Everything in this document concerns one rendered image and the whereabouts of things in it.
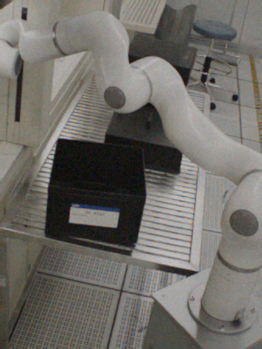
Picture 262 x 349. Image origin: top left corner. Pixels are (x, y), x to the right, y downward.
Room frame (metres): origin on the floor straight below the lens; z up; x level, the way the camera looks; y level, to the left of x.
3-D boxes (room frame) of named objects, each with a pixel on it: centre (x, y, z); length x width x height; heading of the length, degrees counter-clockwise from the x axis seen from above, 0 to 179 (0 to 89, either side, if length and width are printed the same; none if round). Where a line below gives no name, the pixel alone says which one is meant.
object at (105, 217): (1.39, 0.10, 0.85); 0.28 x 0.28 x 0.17; 7
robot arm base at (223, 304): (1.06, -0.30, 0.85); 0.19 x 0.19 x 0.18
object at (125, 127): (1.86, -0.03, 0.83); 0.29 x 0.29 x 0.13; 87
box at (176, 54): (2.27, -0.04, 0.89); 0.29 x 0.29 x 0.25; 83
